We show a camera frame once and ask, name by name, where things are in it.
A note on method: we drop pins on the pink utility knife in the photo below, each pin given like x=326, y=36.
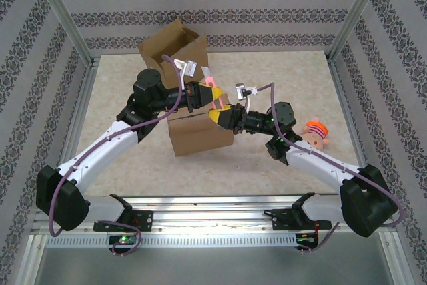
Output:
x=211, y=81

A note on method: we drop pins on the brown cardboard box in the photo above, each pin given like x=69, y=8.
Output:
x=193, y=51
x=197, y=135

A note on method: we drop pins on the plush toy with orange hat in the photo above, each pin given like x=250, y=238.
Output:
x=315, y=131

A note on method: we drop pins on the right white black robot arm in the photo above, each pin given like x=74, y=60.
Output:
x=320, y=165

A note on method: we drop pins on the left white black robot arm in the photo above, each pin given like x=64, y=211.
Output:
x=100, y=151

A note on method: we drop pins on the grey metal panel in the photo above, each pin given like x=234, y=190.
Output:
x=213, y=268

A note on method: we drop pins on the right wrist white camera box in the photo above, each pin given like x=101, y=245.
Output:
x=241, y=89

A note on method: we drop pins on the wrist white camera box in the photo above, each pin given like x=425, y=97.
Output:
x=241, y=89
x=191, y=68

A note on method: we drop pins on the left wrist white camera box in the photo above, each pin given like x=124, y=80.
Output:
x=191, y=68

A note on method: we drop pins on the aluminium side rail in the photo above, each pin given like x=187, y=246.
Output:
x=81, y=111
x=343, y=98

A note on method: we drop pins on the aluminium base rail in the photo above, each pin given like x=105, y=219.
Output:
x=213, y=213

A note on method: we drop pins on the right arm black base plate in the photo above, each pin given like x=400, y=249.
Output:
x=283, y=221

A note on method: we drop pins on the aluminium frame post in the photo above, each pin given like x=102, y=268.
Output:
x=359, y=8
x=60, y=8

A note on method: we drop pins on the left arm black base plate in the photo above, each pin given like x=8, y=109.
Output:
x=146, y=221

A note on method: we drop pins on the aluminium lower frame bar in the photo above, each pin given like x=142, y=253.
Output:
x=397, y=261
x=31, y=261

